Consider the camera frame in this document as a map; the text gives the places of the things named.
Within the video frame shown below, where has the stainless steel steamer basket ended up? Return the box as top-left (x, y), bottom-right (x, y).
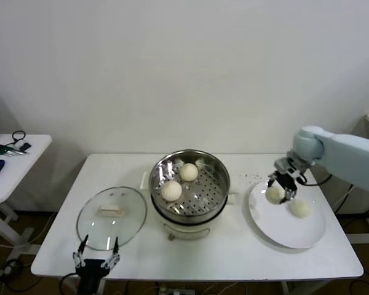
top-left (149, 149), bottom-right (231, 218)

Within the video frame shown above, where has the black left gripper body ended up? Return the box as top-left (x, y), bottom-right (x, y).
top-left (76, 259), bottom-right (107, 295)

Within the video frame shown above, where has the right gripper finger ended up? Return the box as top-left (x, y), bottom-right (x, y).
top-left (279, 188), bottom-right (297, 205)
top-left (266, 171), bottom-right (279, 189)

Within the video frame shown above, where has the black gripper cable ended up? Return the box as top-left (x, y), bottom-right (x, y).
top-left (59, 271), bottom-right (81, 295)
top-left (297, 173), bottom-right (331, 187)

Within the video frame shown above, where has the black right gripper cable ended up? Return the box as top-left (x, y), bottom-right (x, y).
top-left (297, 173), bottom-right (331, 187)

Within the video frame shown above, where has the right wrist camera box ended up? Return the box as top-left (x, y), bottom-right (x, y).
top-left (274, 157), bottom-right (296, 173)

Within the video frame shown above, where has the white round plate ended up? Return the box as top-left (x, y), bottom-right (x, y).
top-left (248, 179), bottom-right (327, 250)

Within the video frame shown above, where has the white electric cooker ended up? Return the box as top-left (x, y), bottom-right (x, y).
top-left (140, 171), bottom-right (239, 242)

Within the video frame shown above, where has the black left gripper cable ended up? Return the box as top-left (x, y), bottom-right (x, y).
top-left (59, 271), bottom-right (81, 295)

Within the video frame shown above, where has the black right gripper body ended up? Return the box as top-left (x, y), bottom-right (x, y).
top-left (273, 168), bottom-right (298, 193)

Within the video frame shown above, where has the white steamed baozi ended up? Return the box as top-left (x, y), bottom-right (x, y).
top-left (161, 180), bottom-right (183, 202)
top-left (288, 198), bottom-right (313, 219)
top-left (265, 186), bottom-right (285, 205)
top-left (180, 162), bottom-right (199, 182)

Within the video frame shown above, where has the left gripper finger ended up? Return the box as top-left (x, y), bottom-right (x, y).
top-left (73, 234), bottom-right (89, 269)
top-left (101, 236), bottom-right (121, 270)

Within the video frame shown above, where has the glass lid with white handle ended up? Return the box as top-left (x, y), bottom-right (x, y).
top-left (76, 186), bottom-right (148, 251)

